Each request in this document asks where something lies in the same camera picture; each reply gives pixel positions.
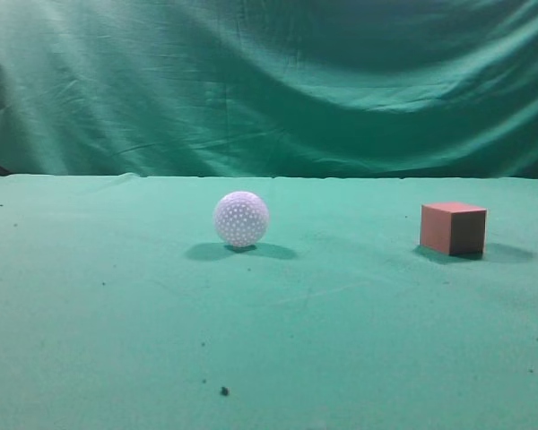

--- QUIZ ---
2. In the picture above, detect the green table cloth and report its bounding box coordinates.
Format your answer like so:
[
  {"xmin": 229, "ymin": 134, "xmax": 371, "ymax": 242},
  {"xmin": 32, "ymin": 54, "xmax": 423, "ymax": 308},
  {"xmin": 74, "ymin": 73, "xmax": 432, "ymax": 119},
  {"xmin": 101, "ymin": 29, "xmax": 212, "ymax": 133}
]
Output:
[{"xmin": 0, "ymin": 174, "xmax": 538, "ymax": 429}]

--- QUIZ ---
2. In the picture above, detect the red cube block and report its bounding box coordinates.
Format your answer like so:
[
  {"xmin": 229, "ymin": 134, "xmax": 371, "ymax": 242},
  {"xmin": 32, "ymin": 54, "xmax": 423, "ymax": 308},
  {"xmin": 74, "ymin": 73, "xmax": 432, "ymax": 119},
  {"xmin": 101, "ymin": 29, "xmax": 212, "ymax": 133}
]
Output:
[{"xmin": 420, "ymin": 202, "xmax": 488, "ymax": 255}]

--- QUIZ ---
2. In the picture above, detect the white dimpled golf ball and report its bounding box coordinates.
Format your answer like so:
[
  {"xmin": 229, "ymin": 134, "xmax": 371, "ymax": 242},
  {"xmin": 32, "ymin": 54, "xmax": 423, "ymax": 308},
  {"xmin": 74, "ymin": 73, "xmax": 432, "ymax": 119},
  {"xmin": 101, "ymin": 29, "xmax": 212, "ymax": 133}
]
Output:
[{"xmin": 213, "ymin": 191, "xmax": 270, "ymax": 248}]

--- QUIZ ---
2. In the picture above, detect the green backdrop cloth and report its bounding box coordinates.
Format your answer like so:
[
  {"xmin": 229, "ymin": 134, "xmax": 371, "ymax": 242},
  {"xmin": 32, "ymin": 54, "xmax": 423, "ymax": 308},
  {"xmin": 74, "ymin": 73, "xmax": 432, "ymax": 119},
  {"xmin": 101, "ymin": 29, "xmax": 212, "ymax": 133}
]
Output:
[{"xmin": 0, "ymin": 1, "xmax": 538, "ymax": 178}]

